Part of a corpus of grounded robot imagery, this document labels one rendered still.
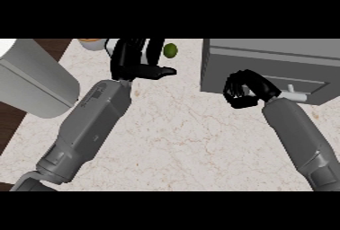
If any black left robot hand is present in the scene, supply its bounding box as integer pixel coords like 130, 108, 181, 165
110, 38, 178, 82

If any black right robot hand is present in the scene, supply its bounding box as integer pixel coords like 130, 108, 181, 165
222, 69, 283, 110

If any grey drawer cabinet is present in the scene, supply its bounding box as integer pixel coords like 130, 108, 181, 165
200, 38, 340, 106

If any grey drawer front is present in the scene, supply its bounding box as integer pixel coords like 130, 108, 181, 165
261, 74, 333, 96

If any green round fruit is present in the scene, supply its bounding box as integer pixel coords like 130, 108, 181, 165
163, 42, 179, 59

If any white bowl with orange rim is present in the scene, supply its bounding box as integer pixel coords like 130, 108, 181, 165
77, 38, 110, 52

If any pale grey appliance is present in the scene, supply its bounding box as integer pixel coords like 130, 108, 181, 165
0, 38, 82, 119

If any white drawer handle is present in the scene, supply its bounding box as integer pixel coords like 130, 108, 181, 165
243, 84, 308, 102

